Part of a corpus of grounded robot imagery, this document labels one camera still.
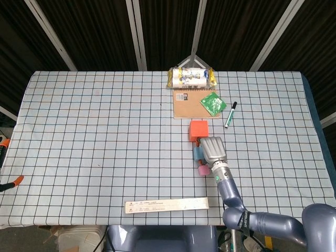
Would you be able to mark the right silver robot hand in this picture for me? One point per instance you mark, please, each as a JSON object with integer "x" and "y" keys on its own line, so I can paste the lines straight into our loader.
{"x": 214, "y": 149}

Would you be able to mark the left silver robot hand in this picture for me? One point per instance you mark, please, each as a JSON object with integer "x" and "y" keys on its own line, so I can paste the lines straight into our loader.
{"x": 3, "y": 155}

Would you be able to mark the blue foam cube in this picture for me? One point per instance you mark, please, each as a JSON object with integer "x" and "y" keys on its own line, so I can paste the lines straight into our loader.
{"x": 197, "y": 153}

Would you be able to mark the pink foam cube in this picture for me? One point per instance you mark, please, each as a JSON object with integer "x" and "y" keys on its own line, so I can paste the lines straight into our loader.
{"x": 203, "y": 171}

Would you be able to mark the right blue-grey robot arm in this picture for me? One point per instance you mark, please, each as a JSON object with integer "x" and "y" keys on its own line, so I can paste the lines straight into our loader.
{"x": 228, "y": 189}

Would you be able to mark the orange-red foam cube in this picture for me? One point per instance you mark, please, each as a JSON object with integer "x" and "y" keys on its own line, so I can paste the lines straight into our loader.
{"x": 198, "y": 129}

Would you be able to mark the green white marker pen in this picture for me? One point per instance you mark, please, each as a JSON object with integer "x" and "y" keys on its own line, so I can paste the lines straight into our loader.
{"x": 230, "y": 115}

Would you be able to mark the green foil packet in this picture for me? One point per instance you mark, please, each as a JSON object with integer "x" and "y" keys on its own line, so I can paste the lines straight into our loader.
{"x": 213, "y": 104}

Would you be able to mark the brown cardboard box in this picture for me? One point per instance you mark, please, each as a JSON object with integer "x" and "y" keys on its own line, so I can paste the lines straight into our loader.
{"x": 187, "y": 107}

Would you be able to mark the long baking paper box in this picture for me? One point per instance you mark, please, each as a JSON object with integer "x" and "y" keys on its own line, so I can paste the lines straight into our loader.
{"x": 166, "y": 205}

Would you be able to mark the white yellow snack package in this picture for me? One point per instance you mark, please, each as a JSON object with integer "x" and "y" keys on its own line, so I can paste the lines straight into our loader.
{"x": 189, "y": 78}

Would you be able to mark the white shoe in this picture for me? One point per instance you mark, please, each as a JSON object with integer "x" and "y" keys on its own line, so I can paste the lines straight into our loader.
{"x": 253, "y": 245}

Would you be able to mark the blue-grey robot torso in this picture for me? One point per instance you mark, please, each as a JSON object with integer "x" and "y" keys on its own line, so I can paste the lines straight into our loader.
{"x": 162, "y": 240}

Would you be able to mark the checked light blue tablecloth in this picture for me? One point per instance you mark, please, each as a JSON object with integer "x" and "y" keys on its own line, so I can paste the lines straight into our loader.
{"x": 105, "y": 131}

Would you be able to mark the white plastic bin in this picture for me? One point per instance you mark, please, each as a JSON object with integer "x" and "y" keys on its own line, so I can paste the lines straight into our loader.
{"x": 81, "y": 240}

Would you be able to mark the short aluminium frame bar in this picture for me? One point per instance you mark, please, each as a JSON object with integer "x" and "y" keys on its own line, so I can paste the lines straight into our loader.
{"x": 329, "y": 120}
{"x": 8, "y": 113}

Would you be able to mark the aluminium post with bracket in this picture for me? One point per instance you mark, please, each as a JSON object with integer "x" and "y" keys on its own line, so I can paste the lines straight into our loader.
{"x": 199, "y": 26}

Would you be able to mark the slanted aluminium frame post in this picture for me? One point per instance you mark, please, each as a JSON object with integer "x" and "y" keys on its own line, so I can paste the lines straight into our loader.
{"x": 50, "y": 34}
{"x": 277, "y": 34}

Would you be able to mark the double aluminium frame post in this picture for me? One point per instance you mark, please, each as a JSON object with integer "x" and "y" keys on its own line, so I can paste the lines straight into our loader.
{"x": 134, "y": 34}

